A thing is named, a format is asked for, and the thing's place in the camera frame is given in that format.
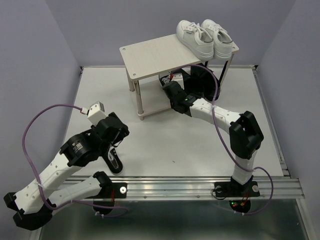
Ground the black canvas sneaker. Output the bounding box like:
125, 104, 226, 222
102, 147, 124, 175
159, 75, 173, 94

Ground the black loafer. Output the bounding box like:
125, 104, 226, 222
181, 70, 205, 98
190, 63, 221, 102

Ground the white sneaker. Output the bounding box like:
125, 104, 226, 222
201, 19, 233, 60
176, 20, 214, 62

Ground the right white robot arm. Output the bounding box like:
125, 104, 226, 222
162, 81, 264, 195

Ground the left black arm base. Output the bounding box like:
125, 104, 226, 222
92, 182, 127, 217

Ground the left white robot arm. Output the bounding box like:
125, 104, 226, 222
3, 112, 130, 231

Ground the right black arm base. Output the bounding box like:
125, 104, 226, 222
211, 181, 260, 214

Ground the white two-tier shoe shelf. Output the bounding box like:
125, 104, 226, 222
118, 33, 240, 121

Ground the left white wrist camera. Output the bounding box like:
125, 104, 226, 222
87, 101, 107, 126

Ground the aluminium mounting rail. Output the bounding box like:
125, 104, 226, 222
59, 174, 307, 201

